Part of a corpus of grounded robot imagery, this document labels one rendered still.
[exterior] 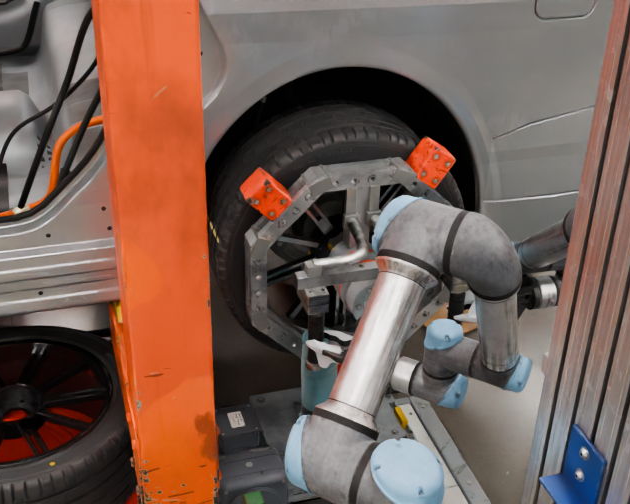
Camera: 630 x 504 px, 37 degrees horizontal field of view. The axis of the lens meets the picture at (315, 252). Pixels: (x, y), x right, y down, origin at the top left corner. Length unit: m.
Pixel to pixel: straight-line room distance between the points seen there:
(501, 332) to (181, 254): 0.61
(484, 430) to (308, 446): 1.70
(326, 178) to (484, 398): 1.39
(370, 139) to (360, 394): 0.86
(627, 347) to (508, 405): 2.20
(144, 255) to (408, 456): 0.61
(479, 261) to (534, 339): 2.08
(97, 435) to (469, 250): 1.17
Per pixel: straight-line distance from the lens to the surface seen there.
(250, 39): 2.20
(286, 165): 2.24
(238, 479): 2.41
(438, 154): 2.26
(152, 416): 1.99
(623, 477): 1.23
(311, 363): 2.17
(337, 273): 2.09
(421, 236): 1.62
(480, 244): 1.60
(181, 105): 1.65
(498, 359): 1.87
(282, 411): 2.88
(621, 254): 1.13
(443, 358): 1.97
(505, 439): 3.20
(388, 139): 2.30
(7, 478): 2.36
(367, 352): 1.59
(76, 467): 2.36
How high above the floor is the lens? 2.09
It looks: 31 degrees down
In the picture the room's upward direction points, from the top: 2 degrees clockwise
